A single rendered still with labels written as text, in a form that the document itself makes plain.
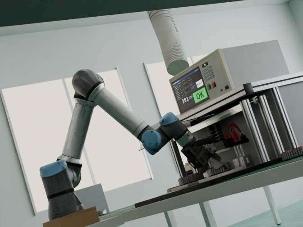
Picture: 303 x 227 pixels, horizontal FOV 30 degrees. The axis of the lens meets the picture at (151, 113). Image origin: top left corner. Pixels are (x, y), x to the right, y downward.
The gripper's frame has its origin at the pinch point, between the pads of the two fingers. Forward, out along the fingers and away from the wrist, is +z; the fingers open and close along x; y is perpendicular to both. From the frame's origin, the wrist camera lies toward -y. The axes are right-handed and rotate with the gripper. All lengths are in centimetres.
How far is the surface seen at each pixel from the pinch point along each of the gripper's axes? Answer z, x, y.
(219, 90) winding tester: -23.9, 2.6, -28.3
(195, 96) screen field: -26.5, -15.6, -29.7
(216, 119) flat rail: -15.2, -2.0, -19.2
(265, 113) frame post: -6.2, 19.9, -24.5
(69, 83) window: -63, -471, -237
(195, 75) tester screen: -34.3, -10.4, -34.3
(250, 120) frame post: -9.9, 20.4, -15.3
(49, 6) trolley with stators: -81, 180, 123
